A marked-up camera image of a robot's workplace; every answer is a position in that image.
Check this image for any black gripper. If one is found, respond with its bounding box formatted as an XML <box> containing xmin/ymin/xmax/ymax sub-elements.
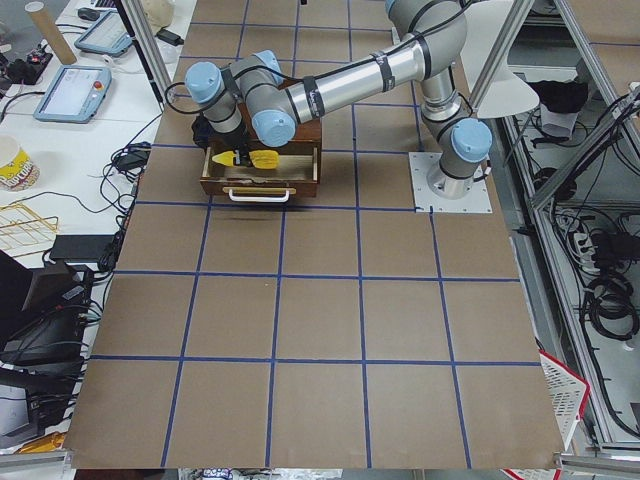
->
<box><xmin>222</xmin><ymin>124</ymin><xmax>253</xmax><ymax>167</ymax></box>

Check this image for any yellow corn cob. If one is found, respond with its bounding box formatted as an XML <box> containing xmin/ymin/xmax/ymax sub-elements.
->
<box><xmin>211</xmin><ymin>150</ymin><xmax>279</xmax><ymax>170</ymax></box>

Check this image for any wooden drawer with white handle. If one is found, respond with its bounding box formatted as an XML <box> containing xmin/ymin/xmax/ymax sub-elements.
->
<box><xmin>200</xmin><ymin>144</ymin><xmax>321</xmax><ymax>202</ymax></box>

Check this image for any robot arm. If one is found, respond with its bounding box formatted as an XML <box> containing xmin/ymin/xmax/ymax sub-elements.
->
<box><xmin>184</xmin><ymin>1</ymin><xmax>492</xmax><ymax>199</ymax></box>

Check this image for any dark wooden drawer cabinet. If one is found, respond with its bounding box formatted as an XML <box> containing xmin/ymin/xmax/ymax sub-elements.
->
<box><xmin>200</xmin><ymin>54</ymin><xmax>318</xmax><ymax>149</ymax></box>

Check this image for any black power adapter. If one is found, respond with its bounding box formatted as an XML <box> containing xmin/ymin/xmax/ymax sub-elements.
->
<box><xmin>156</xmin><ymin>28</ymin><xmax>184</xmax><ymax>46</ymax></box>

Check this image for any beige baseball cap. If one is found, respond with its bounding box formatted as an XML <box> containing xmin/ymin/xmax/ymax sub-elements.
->
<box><xmin>141</xmin><ymin>0</ymin><xmax>175</xmax><ymax>29</ymax></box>

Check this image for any near teach pendant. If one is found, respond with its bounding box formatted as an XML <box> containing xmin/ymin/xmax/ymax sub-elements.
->
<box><xmin>33</xmin><ymin>66</ymin><xmax>112</xmax><ymax>124</ymax></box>

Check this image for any teach pendant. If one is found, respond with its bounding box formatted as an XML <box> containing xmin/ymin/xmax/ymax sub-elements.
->
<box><xmin>33</xmin><ymin>66</ymin><xmax>112</xmax><ymax>124</ymax></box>
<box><xmin>74</xmin><ymin>10</ymin><xmax>132</xmax><ymax>57</ymax></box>

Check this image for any far teach pendant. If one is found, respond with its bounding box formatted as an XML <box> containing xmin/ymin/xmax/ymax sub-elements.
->
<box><xmin>74</xmin><ymin>10</ymin><xmax>132</xmax><ymax>57</ymax></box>

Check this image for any paper popcorn cup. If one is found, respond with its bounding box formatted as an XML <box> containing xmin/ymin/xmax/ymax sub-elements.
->
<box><xmin>1</xmin><ymin>134</ymin><xmax>40</xmax><ymax>191</ymax></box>

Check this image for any cardboard tube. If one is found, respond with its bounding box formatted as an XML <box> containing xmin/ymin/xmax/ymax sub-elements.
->
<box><xmin>24</xmin><ymin>1</ymin><xmax>77</xmax><ymax>65</ymax></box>

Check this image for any white red plastic basket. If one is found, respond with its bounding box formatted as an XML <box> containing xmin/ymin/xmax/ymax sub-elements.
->
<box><xmin>539</xmin><ymin>350</ymin><xmax>590</xmax><ymax>451</ymax></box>

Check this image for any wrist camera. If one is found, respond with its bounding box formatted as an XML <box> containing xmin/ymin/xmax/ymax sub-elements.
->
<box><xmin>191</xmin><ymin>114</ymin><xmax>213</xmax><ymax>150</ymax></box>

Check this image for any aluminium frame post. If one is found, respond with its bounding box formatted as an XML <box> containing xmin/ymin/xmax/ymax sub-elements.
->
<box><xmin>114</xmin><ymin>0</ymin><xmax>171</xmax><ymax>104</ymax></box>

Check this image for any gold wire rack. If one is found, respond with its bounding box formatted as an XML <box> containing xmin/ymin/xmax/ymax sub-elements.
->
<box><xmin>0</xmin><ymin>203</ymin><xmax>59</xmax><ymax>257</ymax></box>

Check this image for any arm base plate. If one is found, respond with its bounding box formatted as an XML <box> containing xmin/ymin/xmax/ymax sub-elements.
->
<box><xmin>409</xmin><ymin>152</ymin><xmax>492</xmax><ymax>214</ymax></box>

